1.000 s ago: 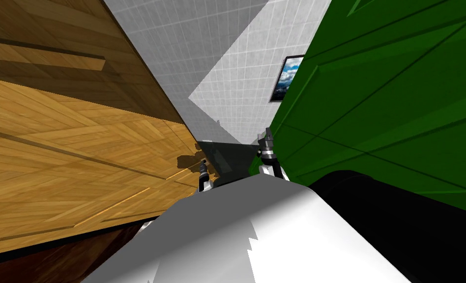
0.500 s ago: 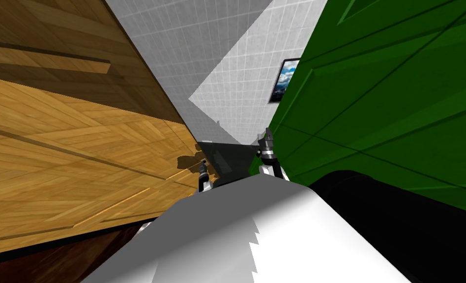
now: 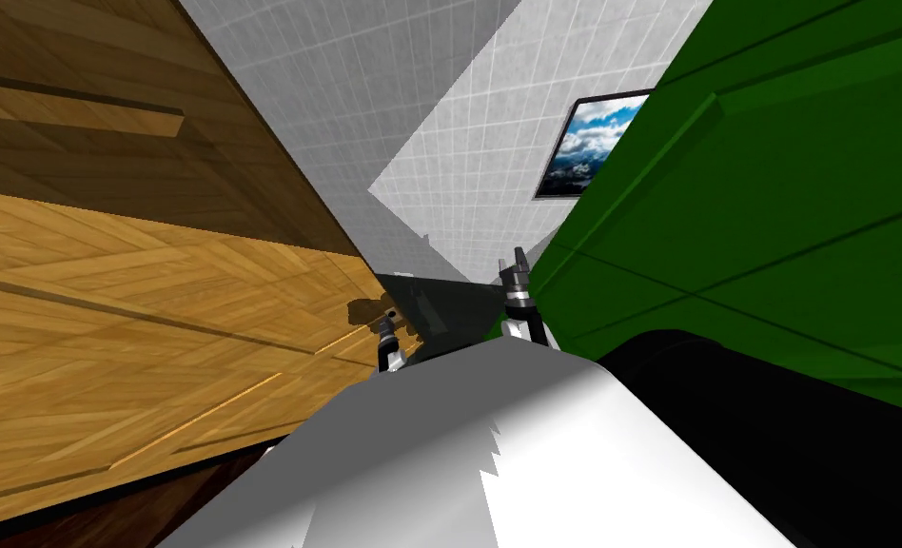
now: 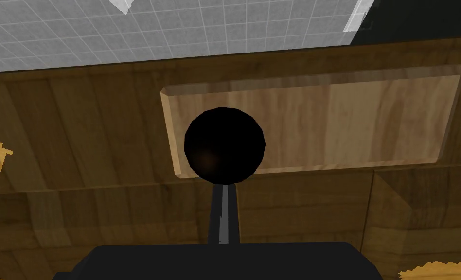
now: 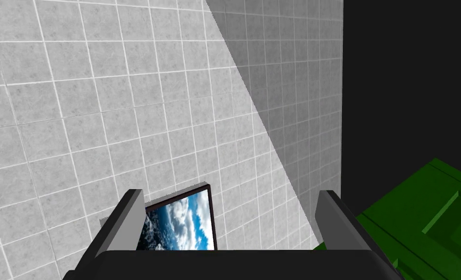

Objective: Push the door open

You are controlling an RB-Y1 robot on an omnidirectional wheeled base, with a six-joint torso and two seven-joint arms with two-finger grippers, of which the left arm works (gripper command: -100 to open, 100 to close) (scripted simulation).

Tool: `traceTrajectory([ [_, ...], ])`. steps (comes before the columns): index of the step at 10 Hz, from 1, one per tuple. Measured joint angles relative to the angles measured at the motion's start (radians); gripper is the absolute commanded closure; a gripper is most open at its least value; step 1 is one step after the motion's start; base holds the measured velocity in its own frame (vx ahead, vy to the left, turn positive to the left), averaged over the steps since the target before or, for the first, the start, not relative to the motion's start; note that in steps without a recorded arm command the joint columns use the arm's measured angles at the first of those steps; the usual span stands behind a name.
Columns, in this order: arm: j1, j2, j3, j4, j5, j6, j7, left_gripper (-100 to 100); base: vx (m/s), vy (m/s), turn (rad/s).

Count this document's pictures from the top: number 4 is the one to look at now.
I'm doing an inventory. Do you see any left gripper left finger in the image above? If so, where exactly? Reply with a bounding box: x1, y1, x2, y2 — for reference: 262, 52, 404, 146
208, 182, 225, 245

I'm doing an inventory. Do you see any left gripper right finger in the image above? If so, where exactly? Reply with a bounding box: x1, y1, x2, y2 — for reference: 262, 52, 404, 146
224, 182, 241, 245

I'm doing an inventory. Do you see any black ball knob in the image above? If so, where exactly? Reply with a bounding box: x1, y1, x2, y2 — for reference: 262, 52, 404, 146
183, 106, 266, 186

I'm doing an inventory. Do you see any wooden cabinet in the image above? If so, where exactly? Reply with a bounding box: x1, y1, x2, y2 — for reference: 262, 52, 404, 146
0, 36, 461, 280

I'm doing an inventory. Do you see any wooden drawer front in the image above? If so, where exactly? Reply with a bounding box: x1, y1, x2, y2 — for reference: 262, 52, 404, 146
0, 36, 461, 195

